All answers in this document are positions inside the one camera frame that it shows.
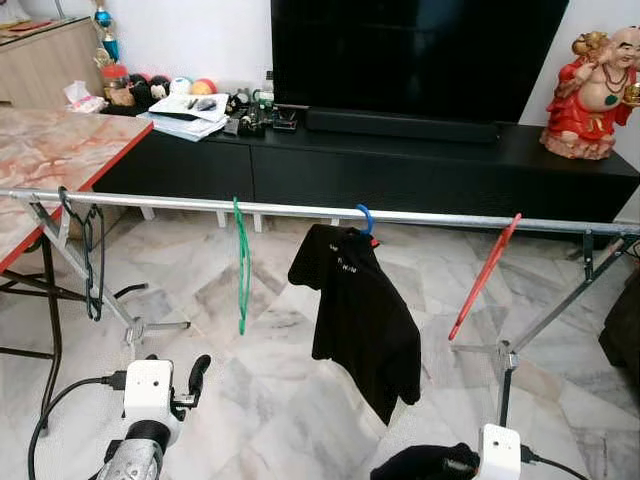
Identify green plastic hanger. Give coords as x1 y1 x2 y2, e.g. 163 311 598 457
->
232 196 253 337

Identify black hanger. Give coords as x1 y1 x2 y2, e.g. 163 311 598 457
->
58 186 107 323

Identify red hanger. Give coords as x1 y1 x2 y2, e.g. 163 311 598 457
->
448 213 524 343

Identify blue hanger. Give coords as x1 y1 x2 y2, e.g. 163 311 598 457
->
355 204 376 237

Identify black shirt with white print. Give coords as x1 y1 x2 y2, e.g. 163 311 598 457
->
288 224 423 426

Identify stack of white papers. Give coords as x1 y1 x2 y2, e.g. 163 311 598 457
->
137 92 231 142

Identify black electronic gadgets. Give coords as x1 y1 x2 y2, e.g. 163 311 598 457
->
225 88 301 138

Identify marble table with red edge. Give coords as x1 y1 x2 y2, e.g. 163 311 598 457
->
0 107 154 271

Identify black TV console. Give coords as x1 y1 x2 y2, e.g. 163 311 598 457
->
93 112 640 226

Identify pink tissue pack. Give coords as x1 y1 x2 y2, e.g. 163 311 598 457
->
62 80 109 114

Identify jar with red lid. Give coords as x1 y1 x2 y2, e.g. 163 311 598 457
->
100 62 136 107

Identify red laughing Buddha statue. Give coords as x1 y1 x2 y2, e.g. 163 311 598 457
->
540 27 640 161

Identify light wooden cabinet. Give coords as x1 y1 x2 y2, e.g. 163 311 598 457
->
0 15 107 109

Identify blue gold trophy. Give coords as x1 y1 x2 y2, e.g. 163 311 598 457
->
92 0 122 64

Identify black flat screen TV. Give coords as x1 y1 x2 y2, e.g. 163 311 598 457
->
270 0 571 123

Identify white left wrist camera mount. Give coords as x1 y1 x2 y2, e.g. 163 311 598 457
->
121 358 178 423

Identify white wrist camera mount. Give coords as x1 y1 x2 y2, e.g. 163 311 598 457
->
121 358 178 423
478 424 523 480

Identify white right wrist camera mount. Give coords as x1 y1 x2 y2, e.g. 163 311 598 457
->
478 424 523 480

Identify black folding table frame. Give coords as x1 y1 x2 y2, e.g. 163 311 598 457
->
0 235 151 441

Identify silver clothes rack rail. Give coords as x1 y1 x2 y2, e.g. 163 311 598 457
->
0 186 640 241

